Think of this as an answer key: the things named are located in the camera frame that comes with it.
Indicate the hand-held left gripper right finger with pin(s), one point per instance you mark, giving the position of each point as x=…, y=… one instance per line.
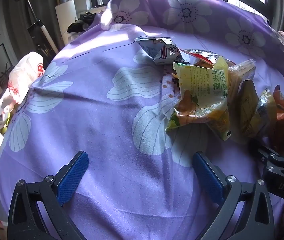
x=208, y=177

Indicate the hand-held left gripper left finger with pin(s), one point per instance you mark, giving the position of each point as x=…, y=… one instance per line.
x=73, y=177

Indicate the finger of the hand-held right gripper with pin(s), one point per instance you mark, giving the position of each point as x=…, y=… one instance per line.
x=263, y=153

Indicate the orange red snack packet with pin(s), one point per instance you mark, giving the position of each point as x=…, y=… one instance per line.
x=283, y=120

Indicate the silver yellow snack packet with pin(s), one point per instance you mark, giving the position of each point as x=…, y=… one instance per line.
x=266, y=112

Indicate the clear-wrapped cracker packet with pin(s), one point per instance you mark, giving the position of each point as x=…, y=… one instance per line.
x=243, y=71

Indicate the yellow green snack packet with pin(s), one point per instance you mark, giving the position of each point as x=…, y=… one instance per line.
x=201, y=92

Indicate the silver red-ended snack packet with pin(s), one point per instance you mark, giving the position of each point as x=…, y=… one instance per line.
x=204, y=56

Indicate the white blue snack packet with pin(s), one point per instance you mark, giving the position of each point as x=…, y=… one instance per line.
x=162, y=52

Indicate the purple floral bedsheet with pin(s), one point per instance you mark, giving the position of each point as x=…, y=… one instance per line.
x=102, y=130

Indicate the white red-print plastic bag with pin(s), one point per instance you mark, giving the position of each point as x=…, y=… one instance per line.
x=24, y=77

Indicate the dark clothes pile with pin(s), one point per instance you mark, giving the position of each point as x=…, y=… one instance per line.
x=82, y=22

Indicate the purple floral pillow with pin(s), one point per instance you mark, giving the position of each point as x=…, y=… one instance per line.
x=181, y=12

